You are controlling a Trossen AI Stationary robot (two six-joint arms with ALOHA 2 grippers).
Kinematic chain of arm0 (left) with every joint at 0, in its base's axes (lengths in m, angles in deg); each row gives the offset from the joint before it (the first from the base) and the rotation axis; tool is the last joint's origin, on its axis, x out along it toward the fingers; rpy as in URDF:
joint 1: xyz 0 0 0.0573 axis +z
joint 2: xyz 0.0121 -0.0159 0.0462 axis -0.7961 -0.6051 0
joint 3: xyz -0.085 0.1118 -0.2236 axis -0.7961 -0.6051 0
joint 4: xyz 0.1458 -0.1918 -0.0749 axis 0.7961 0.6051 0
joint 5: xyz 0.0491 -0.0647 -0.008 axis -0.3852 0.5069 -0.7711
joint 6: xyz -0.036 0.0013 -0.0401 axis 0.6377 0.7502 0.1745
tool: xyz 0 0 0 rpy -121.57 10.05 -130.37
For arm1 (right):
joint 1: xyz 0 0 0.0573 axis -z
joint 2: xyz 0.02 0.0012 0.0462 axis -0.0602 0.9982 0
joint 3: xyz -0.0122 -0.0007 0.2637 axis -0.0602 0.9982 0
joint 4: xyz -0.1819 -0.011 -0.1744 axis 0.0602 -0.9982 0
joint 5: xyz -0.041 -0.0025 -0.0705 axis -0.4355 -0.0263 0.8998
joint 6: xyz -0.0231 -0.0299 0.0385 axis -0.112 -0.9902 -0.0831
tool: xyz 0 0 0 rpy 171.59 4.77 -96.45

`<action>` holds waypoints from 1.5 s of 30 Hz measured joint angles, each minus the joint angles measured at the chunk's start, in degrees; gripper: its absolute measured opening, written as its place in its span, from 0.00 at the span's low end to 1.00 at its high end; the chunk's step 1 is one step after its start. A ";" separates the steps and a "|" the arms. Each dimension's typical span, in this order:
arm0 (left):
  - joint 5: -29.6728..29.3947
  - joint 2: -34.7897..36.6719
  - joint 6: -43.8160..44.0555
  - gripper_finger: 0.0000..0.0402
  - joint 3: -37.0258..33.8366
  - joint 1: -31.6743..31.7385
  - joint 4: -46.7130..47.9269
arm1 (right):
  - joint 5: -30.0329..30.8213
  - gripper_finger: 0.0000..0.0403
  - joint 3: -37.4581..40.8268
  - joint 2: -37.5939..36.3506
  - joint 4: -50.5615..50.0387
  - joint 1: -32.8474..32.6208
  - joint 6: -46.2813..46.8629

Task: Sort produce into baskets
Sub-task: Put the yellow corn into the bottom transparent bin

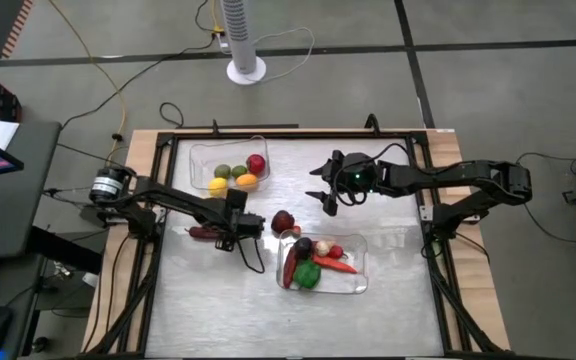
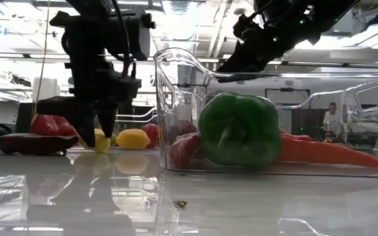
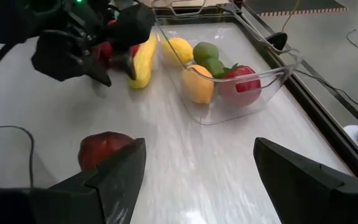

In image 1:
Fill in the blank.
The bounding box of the yellow cable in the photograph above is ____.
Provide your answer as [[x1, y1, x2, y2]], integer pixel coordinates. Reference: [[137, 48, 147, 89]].
[[46, 0, 128, 174]]

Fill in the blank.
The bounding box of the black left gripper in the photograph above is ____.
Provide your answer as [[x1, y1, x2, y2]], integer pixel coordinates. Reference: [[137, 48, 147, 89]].
[[214, 188, 268, 253]]

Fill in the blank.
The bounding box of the black desk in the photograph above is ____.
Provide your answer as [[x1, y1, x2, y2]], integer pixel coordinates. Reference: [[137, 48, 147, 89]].
[[0, 119, 104, 360]]

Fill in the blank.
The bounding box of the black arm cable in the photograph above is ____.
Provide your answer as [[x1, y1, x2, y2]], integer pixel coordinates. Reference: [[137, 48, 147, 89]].
[[236, 238, 268, 275], [335, 142, 412, 207]]

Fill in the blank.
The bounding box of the dark purple plastic fruit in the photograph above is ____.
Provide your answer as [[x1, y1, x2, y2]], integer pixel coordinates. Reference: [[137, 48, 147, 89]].
[[293, 236, 315, 261]]

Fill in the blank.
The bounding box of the orange fruit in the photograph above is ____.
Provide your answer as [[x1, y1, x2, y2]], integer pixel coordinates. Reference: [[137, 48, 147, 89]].
[[235, 172, 260, 193]]

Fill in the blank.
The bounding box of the long black floor cable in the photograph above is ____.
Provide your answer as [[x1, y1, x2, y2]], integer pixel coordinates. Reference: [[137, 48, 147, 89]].
[[59, 29, 224, 132]]

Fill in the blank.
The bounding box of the clear plastic bin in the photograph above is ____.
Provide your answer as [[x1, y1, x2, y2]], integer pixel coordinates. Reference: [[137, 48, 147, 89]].
[[275, 230, 370, 296], [188, 134, 272, 199]]

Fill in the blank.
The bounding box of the orange-red chili pepper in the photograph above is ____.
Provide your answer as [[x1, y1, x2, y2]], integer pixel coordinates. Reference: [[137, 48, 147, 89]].
[[312, 254, 359, 275]]

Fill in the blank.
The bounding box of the wooden table board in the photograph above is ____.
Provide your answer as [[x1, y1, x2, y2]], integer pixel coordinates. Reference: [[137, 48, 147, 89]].
[[81, 128, 512, 354]]

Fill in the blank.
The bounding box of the white tower fan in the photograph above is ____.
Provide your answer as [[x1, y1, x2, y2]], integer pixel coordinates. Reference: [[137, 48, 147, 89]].
[[218, 0, 268, 87]]

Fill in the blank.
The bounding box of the black aluminium table frame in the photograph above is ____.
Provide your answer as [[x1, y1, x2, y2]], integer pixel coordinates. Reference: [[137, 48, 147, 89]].
[[81, 127, 512, 360]]

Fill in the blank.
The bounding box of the dark red apple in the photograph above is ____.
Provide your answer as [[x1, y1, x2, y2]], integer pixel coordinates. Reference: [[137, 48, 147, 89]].
[[270, 209, 297, 235]]

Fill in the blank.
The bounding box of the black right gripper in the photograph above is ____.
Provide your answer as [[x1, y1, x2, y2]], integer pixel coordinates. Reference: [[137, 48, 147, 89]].
[[305, 149, 387, 218]]

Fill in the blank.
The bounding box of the dark red chili pepper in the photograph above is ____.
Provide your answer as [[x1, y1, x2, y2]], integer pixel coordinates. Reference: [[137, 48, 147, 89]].
[[282, 246, 299, 290]]

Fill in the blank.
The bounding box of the white cable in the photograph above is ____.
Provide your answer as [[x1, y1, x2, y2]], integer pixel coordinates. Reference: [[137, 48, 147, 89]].
[[217, 26, 316, 84]]

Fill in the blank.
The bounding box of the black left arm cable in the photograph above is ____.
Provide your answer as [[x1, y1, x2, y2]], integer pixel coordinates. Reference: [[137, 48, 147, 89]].
[[236, 238, 268, 275]]

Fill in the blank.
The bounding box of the black looped cable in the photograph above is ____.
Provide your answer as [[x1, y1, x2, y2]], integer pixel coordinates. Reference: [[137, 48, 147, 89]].
[[159, 101, 186, 129]]

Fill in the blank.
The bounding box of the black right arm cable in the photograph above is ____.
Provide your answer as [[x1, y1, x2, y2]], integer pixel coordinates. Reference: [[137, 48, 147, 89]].
[[335, 142, 412, 207]]

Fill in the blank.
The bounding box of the dark maroon long vegetable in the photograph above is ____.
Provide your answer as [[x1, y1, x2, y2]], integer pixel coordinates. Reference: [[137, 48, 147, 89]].
[[187, 225, 222, 241]]

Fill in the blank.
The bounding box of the yellow lemon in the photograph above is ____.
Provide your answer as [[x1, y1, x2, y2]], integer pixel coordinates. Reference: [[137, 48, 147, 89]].
[[207, 176, 230, 199]]

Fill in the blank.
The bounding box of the green bell pepper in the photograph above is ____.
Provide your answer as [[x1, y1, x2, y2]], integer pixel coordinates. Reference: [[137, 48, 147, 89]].
[[292, 259, 323, 290]]

